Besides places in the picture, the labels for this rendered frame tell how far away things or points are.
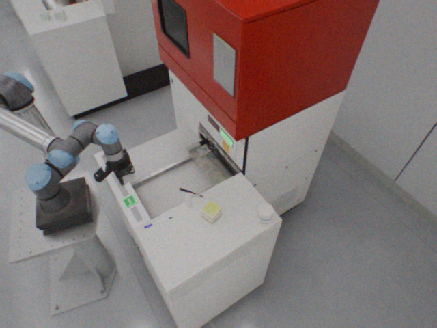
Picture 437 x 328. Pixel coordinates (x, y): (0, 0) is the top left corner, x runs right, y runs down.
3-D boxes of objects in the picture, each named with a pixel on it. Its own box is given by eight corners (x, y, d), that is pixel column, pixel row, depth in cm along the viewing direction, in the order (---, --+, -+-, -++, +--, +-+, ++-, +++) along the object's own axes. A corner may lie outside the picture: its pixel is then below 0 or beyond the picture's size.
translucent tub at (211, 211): (210, 206, 158) (209, 199, 153) (222, 214, 155) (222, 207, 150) (200, 216, 154) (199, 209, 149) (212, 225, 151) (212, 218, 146)
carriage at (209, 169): (197, 146, 199) (197, 143, 197) (230, 186, 180) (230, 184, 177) (186, 152, 196) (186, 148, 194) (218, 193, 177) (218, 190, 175)
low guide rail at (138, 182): (205, 151, 201) (205, 147, 198) (207, 153, 200) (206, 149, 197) (130, 186, 183) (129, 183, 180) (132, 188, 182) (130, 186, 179)
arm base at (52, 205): (38, 216, 159) (29, 205, 152) (39, 193, 169) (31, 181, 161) (70, 208, 163) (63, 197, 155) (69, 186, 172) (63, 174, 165)
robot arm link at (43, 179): (28, 194, 156) (15, 176, 146) (49, 174, 164) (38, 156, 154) (47, 203, 153) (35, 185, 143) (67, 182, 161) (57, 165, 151)
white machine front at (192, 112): (177, 106, 227) (170, 56, 196) (243, 185, 184) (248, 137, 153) (173, 108, 226) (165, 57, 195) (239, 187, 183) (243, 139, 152)
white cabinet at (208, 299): (194, 192, 279) (187, 124, 216) (262, 287, 228) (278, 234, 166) (125, 228, 256) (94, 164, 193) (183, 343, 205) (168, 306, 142)
